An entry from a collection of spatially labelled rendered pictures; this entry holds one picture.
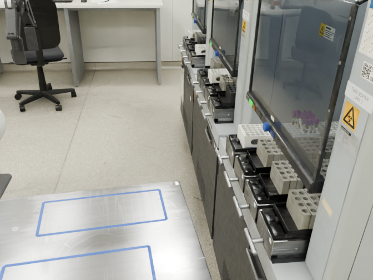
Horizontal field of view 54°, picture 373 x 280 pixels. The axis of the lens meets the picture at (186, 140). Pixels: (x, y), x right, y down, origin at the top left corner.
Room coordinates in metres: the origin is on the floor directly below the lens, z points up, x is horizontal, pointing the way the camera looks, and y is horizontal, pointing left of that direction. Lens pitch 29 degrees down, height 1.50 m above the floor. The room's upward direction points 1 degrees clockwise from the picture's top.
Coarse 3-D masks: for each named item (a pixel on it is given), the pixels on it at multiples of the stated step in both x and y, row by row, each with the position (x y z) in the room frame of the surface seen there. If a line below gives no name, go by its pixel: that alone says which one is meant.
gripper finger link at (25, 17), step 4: (24, 0) 1.07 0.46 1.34; (24, 4) 1.07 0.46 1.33; (28, 8) 1.09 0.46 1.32; (24, 12) 1.09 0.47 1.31; (28, 12) 1.10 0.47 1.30; (24, 16) 1.10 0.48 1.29; (28, 16) 1.10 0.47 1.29; (24, 20) 1.11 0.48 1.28; (28, 20) 1.11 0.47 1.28; (24, 24) 1.12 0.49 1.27; (32, 24) 1.12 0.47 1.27; (36, 24) 1.14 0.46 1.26
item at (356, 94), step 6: (348, 84) 0.71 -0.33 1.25; (354, 84) 0.69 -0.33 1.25; (348, 90) 0.70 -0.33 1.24; (354, 90) 0.68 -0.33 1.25; (360, 90) 0.66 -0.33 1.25; (348, 96) 0.70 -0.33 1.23; (354, 96) 0.68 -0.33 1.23; (360, 96) 0.66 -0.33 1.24; (366, 96) 0.64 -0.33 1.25; (360, 102) 0.65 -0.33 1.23; (366, 102) 0.63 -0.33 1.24; (372, 102) 0.62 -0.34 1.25; (366, 108) 0.63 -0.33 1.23; (372, 108) 0.61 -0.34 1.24
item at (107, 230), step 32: (96, 192) 0.89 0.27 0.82; (128, 192) 0.90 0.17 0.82; (160, 192) 0.90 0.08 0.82; (0, 224) 0.74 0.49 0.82; (32, 224) 0.75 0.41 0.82; (64, 224) 0.75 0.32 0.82; (96, 224) 0.75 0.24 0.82; (128, 224) 0.75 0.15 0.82; (160, 224) 0.76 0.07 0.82; (192, 224) 0.76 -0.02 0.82; (0, 256) 0.63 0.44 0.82; (32, 256) 0.64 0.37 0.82; (64, 256) 0.64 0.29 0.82; (96, 256) 0.64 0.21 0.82; (128, 256) 0.64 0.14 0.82; (160, 256) 0.64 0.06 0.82; (192, 256) 0.65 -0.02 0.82
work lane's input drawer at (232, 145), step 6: (228, 138) 1.29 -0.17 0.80; (234, 138) 1.26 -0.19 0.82; (228, 144) 1.26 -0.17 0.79; (234, 144) 1.21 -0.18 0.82; (240, 144) 1.22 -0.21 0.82; (216, 150) 1.28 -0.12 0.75; (228, 150) 1.26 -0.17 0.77; (234, 150) 1.19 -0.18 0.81; (240, 150) 1.18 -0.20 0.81; (246, 150) 1.19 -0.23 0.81; (222, 156) 1.23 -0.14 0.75; (228, 156) 1.23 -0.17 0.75; (234, 156) 1.17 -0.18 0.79; (222, 162) 1.19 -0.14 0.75; (234, 162) 1.17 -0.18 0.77
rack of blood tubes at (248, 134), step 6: (240, 126) 1.28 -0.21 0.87; (246, 126) 1.28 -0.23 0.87; (252, 126) 1.29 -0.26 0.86; (258, 126) 1.28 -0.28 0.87; (240, 132) 1.24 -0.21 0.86; (246, 132) 1.23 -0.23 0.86; (252, 132) 1.24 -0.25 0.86; (258, 132) 1.23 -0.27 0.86; (264, 132) 1.23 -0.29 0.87; (240, 138) 1.23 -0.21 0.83; (246, 138) 1.19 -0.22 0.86; (252, 138) 1.20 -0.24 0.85; (264, 138) 1.20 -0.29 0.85; (270, 138) 1.21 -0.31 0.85; (246, 144) 1.19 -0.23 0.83; (252, 144) 1.20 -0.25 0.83
